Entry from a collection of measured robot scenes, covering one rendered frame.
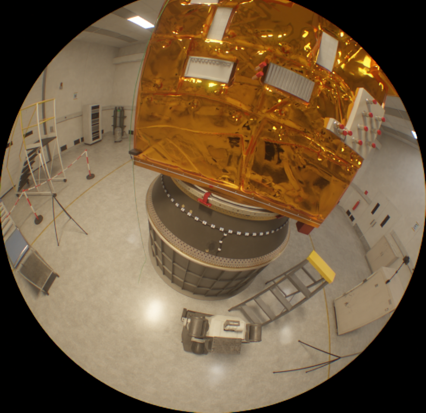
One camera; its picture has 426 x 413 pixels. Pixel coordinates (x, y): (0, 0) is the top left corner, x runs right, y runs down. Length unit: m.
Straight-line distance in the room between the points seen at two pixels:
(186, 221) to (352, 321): 3.73
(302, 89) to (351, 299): 3.73
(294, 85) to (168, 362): 3.14
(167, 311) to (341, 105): 3.00
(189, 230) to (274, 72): 1.44
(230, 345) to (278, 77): 1.74
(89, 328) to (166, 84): 3.04
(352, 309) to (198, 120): 4.05
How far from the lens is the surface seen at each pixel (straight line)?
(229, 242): 1.38
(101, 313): 2.67
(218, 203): 1.21
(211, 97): 1.06
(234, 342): 1.14
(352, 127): 1.25
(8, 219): 4.62
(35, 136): 7.53
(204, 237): 1.37
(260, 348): 2.81
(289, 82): 1.11
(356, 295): 3.81
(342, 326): 3.99
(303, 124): 1.10
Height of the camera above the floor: 2.43
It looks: 36 degrees down
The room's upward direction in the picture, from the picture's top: 17 degrees clockwise
